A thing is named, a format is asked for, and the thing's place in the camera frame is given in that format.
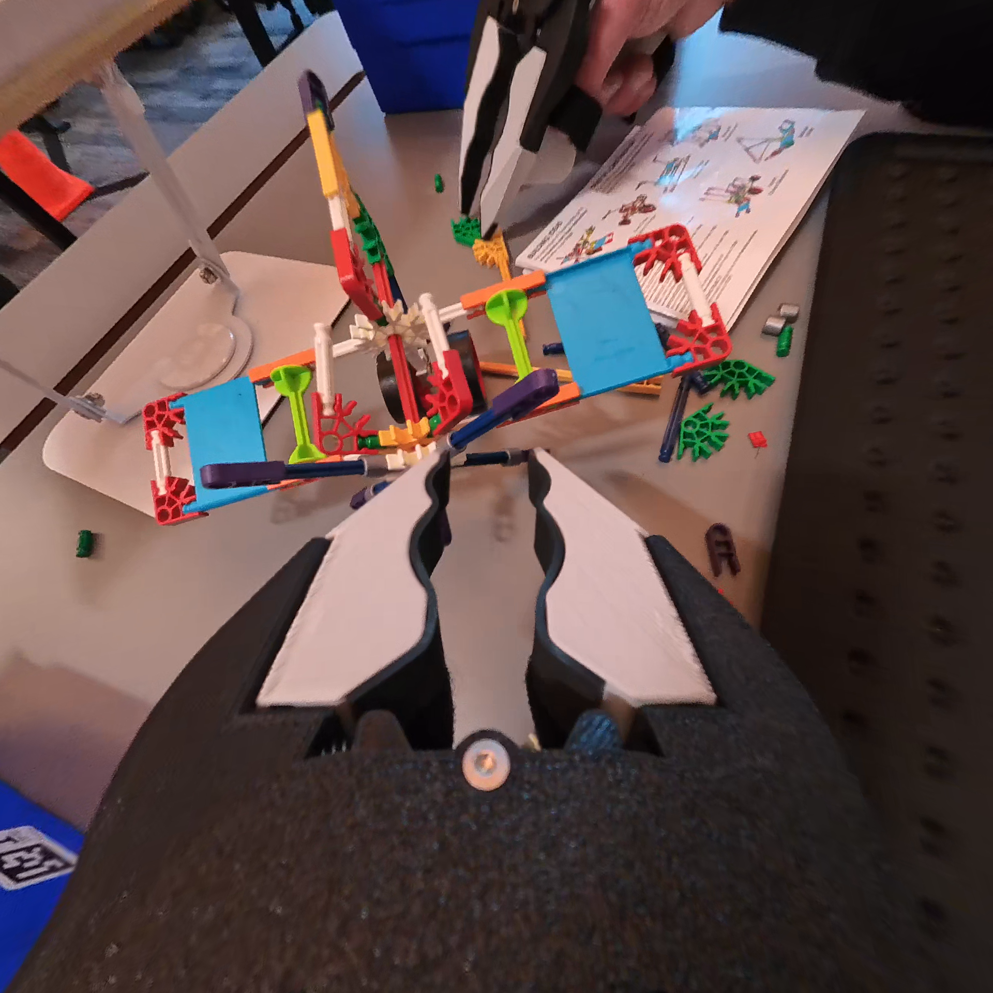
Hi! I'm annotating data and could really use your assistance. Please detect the black perforated armrest pad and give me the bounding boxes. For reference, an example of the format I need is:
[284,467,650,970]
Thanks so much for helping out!
[760,132,993,993]

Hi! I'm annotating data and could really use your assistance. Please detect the purple clip connector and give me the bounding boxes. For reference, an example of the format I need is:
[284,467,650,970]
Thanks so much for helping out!
[704,523,742,577]

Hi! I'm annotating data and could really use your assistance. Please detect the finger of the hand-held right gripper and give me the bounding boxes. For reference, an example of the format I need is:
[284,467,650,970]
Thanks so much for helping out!
[477,47,552,237]
[458,11,513,222]

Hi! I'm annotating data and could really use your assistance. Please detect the blue bin with square tag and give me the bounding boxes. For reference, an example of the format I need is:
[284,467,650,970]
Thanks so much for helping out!
[0,778,85,982]

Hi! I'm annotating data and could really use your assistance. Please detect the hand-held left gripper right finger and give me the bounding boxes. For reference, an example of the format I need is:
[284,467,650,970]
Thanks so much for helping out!
[528,446,718,711]

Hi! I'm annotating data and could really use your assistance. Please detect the blue plastic bin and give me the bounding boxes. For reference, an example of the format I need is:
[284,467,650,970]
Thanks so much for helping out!
[334,0,484,116]

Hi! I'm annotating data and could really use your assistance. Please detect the white stand with wooden board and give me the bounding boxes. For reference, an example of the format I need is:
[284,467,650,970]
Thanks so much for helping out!
[0,0,350,519]

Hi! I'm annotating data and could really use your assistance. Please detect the person's right hand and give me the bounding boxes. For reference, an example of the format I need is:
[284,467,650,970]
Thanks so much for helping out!
[578,0,730,119]

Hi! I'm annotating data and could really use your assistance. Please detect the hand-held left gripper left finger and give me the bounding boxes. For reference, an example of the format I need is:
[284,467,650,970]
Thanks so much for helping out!
[254,448,455,711]

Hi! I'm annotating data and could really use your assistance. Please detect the person's right forearm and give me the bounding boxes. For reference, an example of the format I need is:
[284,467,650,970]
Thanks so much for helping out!
[717,0,993,137]

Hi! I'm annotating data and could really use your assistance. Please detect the white instruction booklet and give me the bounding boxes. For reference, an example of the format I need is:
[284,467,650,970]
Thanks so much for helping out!
[516,104,866,327]

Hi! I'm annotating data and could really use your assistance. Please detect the orange chair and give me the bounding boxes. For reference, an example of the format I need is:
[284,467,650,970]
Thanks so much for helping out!
[0,116,148,257]

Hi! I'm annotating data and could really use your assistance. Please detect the colourful toy rod airplane model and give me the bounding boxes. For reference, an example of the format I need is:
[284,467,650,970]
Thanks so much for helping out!
[142,70,734,529]

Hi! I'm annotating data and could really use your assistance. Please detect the dark blue rod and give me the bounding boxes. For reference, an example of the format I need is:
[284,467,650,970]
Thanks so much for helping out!
[658,372,693,465]

